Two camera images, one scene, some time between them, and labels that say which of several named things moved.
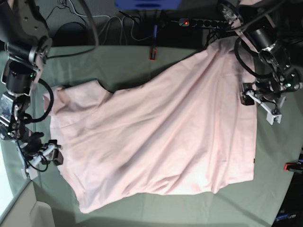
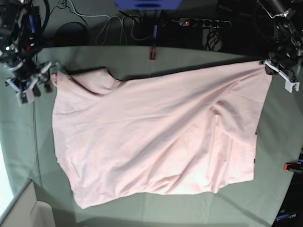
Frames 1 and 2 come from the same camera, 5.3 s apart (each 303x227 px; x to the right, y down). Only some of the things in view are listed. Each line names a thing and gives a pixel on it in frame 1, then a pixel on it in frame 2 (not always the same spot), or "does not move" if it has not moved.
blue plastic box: [148, 4] does not move
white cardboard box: [27, 212] does not move
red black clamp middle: [152, 54] does not move
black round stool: [72, 34] does not move
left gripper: [49, 153] → [23, 83]
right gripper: [270, 92] → [287, 77]
